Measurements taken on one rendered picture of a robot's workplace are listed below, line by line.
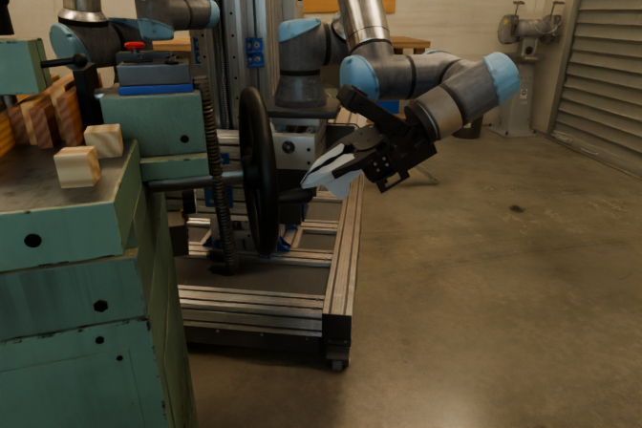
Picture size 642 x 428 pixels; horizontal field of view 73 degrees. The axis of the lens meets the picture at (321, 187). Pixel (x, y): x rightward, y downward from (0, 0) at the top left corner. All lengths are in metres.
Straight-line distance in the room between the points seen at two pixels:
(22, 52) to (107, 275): 0.32
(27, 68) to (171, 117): 0.19
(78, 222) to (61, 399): 0.29
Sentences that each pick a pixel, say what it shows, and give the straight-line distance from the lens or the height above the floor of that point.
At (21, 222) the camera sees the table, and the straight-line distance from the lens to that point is 0.49.
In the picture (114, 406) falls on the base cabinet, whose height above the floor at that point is 0.58.
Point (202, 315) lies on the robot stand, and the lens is 1.46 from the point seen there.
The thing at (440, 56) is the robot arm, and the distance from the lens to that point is 0.78.
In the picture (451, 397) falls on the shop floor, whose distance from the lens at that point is 1.49.
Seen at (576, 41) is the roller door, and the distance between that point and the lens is 4.25.
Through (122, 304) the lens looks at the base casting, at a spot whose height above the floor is 0.74.
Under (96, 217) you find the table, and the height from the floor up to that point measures 0.89.
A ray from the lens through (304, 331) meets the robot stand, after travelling 1.41.
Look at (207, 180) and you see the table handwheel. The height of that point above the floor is 0.81.
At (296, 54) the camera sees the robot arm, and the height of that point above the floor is 0.96.
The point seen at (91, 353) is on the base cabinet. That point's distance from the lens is 0.65.
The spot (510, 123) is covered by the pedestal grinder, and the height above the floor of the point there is 0.11.
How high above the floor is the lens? 1.07
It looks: 22 degrees down
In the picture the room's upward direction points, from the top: straight up
